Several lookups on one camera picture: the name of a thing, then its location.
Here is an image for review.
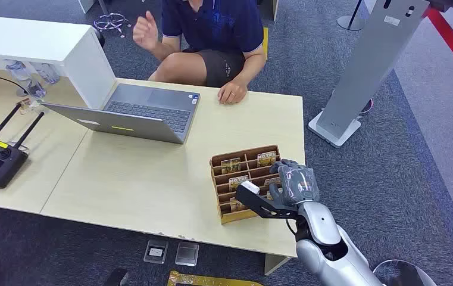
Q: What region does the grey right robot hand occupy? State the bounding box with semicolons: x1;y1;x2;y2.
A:
268;158;321;207

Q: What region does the brown cardboard card holder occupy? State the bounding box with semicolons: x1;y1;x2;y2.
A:
210;144;287;225

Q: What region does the person's left hand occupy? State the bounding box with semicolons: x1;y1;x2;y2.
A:
217;80;248;105

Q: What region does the person's hand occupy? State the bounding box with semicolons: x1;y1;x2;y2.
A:
217;80;248;105
132;10;160;51

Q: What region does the person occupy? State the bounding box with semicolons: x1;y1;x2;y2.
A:
132;0;269;106

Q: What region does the person's right hand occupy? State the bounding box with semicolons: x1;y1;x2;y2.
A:
132;10;160;51

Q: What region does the wooden table leg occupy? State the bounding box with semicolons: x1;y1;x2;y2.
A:
264;253;291;276

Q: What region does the plain grey floor socket cover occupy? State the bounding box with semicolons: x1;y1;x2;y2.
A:
174;241;200;267

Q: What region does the yellow floor tape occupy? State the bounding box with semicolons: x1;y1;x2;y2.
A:
166;270;265;286

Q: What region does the grey kiosk stand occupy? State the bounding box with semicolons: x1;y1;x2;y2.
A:
308;0;432;149

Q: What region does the yellow chair edge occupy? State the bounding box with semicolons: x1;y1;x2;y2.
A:
262;26;270;61

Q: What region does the floor socket with white outlet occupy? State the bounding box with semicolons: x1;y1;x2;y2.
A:
143;239;170;265

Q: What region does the grey open laptop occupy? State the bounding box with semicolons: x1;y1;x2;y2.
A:
40;83;201;145

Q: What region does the stanchion pole with round base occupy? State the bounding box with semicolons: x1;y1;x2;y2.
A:
336;0;365;32

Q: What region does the black object on floor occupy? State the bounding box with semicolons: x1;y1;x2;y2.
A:
103;268;129;286

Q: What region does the clear plastic water bottle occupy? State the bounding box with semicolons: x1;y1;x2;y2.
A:
36;62;61;86
4;59;48;100

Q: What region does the small clear plastic item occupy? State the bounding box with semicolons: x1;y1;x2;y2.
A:
16;98;41;116

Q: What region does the white desk shelf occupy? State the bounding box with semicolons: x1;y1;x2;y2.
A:
0;15;118;111

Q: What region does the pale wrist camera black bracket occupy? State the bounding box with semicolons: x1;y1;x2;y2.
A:
235;181;299;220

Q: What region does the white cable loop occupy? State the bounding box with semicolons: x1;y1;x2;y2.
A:
372;259;438;286

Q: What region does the metal wire chair base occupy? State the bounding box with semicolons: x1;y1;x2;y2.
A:
92;11;132;39

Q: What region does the thin black cable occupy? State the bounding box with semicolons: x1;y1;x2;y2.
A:
0;65;30;97

